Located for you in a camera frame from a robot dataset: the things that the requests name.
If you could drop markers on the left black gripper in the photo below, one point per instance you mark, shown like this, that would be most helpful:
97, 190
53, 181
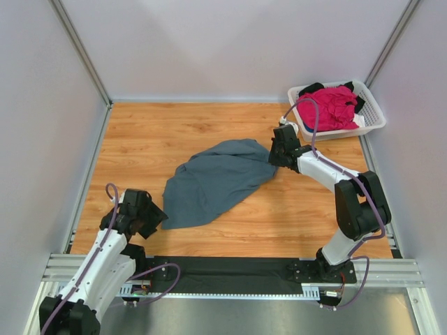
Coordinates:
156, 215

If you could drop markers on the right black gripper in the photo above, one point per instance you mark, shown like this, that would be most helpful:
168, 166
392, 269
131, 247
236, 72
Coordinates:
271, 158

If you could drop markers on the grey blue t shirt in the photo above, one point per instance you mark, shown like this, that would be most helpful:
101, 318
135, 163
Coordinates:
213, 181

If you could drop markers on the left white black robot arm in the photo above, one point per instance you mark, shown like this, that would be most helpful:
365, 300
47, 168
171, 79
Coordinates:
80, 306

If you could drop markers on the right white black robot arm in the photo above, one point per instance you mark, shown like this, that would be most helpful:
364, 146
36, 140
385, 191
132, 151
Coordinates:
362, 210

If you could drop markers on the blue garment in basket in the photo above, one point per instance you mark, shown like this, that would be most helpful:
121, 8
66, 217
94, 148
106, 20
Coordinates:
310, 130

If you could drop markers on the magenta t shirt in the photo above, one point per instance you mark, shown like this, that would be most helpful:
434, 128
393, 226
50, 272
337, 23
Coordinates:
326, 121

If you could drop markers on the white garment in basket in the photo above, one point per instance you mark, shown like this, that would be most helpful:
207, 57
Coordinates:
359, 120

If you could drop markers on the black garment in basket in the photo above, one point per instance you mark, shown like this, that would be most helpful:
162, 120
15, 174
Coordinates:
334, 100

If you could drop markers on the white plastic laundry basket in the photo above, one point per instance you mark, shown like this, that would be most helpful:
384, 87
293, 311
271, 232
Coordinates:
371, 113

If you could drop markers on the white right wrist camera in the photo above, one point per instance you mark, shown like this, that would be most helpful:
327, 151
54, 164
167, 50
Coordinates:
285, 122

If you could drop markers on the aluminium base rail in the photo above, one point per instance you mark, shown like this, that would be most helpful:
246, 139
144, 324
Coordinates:
383, 273

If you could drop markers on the rear aluminium table rail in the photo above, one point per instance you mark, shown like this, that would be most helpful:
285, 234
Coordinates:
200, 100

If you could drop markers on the left aluminium frame post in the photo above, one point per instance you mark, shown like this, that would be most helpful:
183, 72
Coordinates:
74, 37

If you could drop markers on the aluminium frame post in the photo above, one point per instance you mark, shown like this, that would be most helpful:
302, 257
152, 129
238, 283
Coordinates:
74, 37
393, 39

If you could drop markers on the right aluminium frame post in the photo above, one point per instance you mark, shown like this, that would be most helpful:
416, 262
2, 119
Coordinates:
393, 39

